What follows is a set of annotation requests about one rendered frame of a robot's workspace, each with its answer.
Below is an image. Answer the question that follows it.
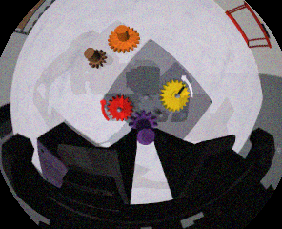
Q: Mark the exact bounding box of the yellow gear with black stripe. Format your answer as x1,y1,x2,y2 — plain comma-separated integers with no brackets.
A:
160,79,190,112

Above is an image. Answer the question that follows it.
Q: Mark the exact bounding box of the red gear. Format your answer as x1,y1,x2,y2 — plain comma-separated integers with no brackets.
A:
107,95,133,121

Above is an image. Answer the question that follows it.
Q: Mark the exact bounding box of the small brown gear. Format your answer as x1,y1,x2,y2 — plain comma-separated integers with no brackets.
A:
84,48,107,69

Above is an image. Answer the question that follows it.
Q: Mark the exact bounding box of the red curved arrow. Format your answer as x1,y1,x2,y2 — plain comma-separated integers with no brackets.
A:
100,99,110,121

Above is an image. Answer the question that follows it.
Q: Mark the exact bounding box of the purple gear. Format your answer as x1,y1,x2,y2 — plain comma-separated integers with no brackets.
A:
129,110,157,145

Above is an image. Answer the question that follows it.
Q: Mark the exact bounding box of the orange gear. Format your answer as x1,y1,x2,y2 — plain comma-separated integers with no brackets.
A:
108,26,141,53

